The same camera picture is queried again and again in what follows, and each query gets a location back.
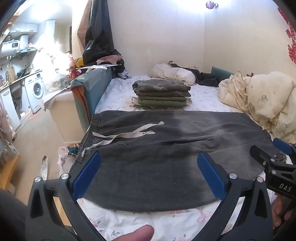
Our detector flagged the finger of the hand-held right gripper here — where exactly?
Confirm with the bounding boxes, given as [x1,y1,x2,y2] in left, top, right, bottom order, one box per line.
[272,138,296,156]
[250,144,274,168]

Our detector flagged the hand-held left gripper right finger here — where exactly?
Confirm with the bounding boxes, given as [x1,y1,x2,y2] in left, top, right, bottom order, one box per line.
[197,152,274,241]

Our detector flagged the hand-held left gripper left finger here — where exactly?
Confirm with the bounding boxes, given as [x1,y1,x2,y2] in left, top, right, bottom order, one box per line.
[25,152,102,241]

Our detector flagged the dark grey pants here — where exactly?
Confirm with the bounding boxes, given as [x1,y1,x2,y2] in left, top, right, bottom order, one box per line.
[74,110,288,212]

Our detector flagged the folded olive green pants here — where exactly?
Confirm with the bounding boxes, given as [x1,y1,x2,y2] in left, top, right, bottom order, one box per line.
[131,101,192,111]
[138,95,188,103]

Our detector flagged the folded dark olive pants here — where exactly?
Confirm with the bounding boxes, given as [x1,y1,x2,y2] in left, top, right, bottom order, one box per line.
[136,90,191,98]

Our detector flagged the folded camouflage pants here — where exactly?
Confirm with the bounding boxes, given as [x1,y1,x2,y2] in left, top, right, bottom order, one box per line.
[132,79,191,92]

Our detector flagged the person's right hand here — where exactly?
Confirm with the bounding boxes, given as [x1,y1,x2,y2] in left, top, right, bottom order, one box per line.
[271,192,296,230]

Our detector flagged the person's left hand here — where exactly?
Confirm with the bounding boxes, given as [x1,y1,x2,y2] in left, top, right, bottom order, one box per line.
[114,225,154,241]

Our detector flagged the cream patterned duvet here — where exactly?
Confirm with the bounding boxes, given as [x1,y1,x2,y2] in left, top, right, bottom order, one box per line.
[218,71,296,144]

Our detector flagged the cardboard box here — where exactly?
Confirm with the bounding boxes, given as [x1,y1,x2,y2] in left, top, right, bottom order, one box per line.
[43,90,91,142]

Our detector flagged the white floral bed sheet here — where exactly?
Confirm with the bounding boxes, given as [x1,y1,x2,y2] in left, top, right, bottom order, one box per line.
[57,74,278,241]

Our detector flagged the wooden stool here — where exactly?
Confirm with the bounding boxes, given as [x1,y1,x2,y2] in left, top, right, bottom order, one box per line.
[0,152,22,194]

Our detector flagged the teal bed end board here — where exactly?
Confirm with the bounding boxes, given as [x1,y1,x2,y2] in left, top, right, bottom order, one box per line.
[70,68,113,131]

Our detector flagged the person's leg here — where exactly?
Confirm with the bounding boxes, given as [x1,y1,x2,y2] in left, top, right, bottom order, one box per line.
[0,187,28,241]

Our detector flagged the teal cushion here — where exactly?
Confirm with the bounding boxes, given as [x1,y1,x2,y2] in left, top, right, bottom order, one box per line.
[211,66,234,80]

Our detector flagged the dark crumpled clothes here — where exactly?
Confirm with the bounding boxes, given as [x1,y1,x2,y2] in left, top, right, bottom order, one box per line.
[171,65,223,88]

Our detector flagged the white washing machine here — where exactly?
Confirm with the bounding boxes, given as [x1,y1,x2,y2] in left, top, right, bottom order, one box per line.
[24,71,47,114]

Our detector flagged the cream floral pillow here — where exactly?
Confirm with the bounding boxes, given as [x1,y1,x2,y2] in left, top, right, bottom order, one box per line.
[149,62,196,85]

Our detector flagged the pink cloth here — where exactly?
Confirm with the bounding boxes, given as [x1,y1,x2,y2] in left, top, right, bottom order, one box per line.
[97,54,123,67]

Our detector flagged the black plastic bag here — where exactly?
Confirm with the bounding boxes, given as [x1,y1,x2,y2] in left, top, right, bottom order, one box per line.
[82,0,126,68]

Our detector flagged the white water heater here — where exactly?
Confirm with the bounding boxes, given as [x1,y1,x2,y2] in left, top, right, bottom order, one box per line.
[0,34,28,56]

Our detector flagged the red wall decoration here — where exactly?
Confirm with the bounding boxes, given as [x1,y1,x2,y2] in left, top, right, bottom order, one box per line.
[277,6,296,63]

